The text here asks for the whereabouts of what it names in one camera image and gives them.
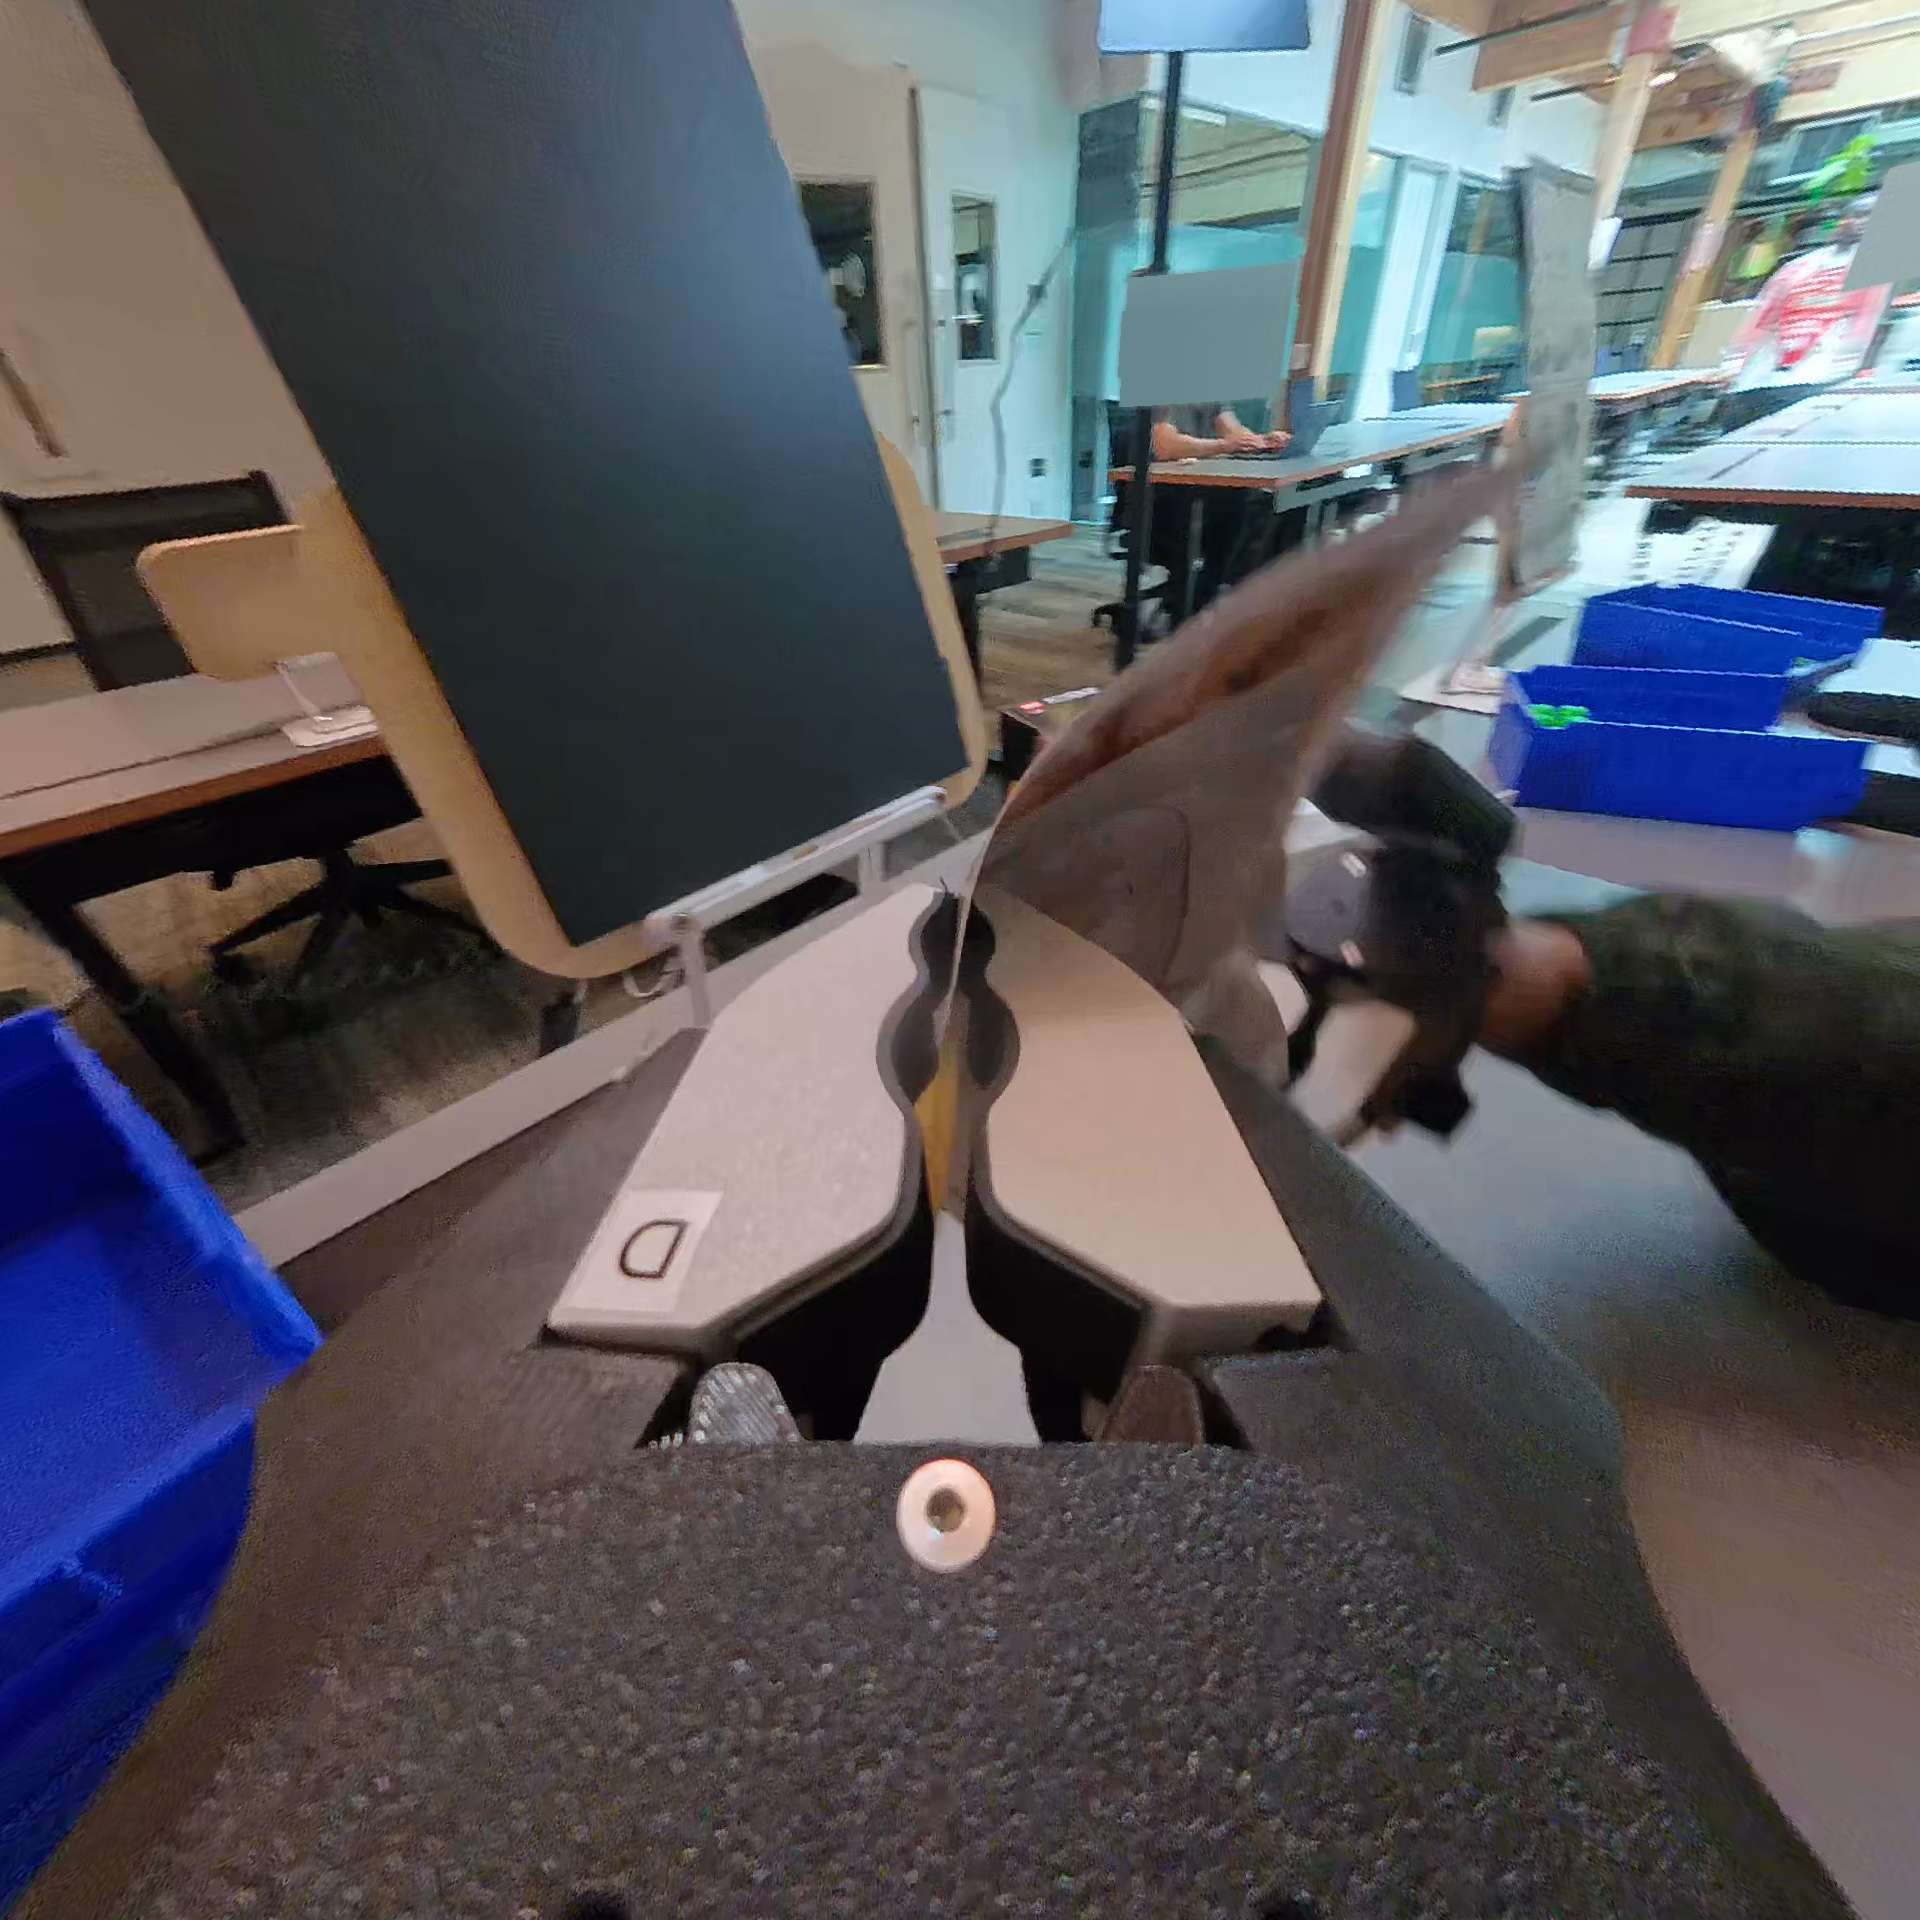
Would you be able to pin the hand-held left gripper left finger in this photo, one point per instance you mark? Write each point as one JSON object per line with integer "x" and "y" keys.
{"x": 764, "y": 1142}

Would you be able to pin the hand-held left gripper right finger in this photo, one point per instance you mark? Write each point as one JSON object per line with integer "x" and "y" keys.
{"x": 1139, "y": 1171}

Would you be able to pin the white brick-print paper bag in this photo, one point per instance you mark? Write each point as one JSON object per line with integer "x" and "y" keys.
{"x": 1199, "y": 781}

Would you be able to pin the person's right forearm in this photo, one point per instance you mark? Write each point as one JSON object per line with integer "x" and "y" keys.
{"x": 1771, "y": 1078}

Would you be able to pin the background office desk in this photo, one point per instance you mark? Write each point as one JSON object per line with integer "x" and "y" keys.
{"x": 1771, "y": 480}
{"x": 1289, "y": 464}
{"x": 152, "y": 750}

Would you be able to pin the grey desk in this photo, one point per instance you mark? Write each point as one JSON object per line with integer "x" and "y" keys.
{"x": 1771, "y": 1426}

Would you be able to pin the person's right hand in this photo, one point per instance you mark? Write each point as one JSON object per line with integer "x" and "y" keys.
{"x": 1538, "y": 992}

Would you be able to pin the small green bricks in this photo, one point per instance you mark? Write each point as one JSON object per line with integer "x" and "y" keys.
{"x": 1557, "y": 716}

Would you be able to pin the blue plastic storage bin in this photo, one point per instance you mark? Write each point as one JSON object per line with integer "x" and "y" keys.
{"x": 106, "y": 1351}
{"x": 1678, "y": 772}
{"x": 1724, "y": 622}

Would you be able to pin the open laptop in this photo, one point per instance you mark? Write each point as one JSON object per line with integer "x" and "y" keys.
{"x": 1313, "y": 423}

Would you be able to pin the clear acrylic holder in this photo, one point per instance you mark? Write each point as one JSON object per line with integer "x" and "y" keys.
{"x": 325, "y": 697}

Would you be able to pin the red and white sign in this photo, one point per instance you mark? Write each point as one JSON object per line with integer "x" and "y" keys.
{"x": 1815, "y": 309}

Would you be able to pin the dark monitor screen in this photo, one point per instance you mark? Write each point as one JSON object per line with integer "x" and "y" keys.
{"x": 1199, "y": 24}

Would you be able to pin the black office chair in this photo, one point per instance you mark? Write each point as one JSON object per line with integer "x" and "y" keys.
{"x": 88, "y": 571}

